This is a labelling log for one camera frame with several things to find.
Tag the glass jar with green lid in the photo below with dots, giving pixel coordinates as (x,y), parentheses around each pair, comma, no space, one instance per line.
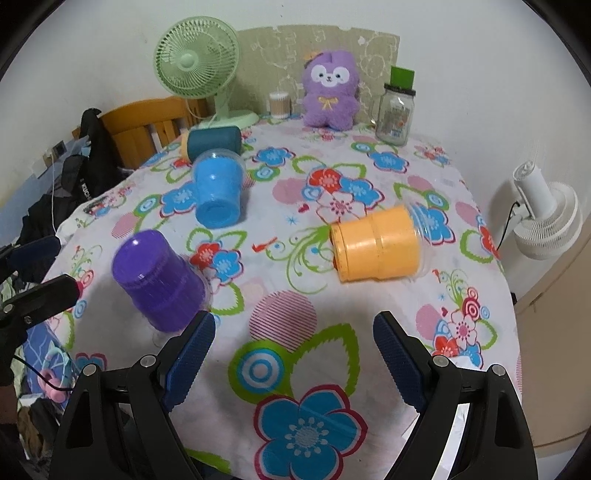
(395,115)

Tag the wooden chair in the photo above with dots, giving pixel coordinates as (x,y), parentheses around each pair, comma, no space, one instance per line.
(134,124)

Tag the black bag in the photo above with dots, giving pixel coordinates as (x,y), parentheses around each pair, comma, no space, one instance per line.
(97,157)

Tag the orange plastic cup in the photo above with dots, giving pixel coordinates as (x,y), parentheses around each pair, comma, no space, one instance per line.
(378,244)

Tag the dark clothing pile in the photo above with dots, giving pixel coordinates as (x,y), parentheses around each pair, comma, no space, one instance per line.
(44,217)

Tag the purple plastic cup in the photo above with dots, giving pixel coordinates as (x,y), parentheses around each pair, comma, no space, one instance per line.
(157,281)

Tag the green desk fan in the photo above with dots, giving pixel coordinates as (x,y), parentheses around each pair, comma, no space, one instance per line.
(196,60)

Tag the white fan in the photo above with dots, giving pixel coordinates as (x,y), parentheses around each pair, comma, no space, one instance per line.
(549,217)

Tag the beige cabinet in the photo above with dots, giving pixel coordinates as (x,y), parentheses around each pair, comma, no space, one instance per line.
(554,346)

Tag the floral tablecloth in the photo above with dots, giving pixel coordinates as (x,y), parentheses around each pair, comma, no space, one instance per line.
(286,277)

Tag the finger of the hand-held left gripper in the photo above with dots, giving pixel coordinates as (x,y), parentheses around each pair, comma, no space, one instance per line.
(46,295)
(34,253)

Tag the purple plush toy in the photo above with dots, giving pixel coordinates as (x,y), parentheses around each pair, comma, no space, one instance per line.
(330,97)

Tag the dark teal cup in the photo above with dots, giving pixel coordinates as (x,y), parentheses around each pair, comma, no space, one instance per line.
(214,141)

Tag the pink plastic object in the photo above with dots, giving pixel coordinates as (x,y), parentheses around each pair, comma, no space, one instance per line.
(54,385)

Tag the cotton swab container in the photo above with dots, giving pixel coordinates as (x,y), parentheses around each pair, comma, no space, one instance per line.
(280,106)

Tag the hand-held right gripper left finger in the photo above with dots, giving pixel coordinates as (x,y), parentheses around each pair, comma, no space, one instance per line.
(191,360)

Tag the wall socket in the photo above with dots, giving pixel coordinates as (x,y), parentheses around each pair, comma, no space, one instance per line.
(58,149)

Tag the patterned beige board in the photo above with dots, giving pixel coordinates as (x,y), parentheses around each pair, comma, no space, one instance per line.
(277,60)

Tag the blue plastic cup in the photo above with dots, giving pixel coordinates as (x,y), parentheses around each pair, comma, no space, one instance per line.
(217,189)

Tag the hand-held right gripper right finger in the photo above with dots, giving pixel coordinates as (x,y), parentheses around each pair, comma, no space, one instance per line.
(397,360)

